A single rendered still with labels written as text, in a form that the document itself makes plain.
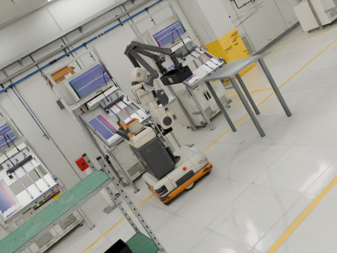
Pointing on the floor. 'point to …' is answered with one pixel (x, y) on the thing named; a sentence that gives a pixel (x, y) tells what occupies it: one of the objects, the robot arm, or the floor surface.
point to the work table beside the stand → (234, 65)
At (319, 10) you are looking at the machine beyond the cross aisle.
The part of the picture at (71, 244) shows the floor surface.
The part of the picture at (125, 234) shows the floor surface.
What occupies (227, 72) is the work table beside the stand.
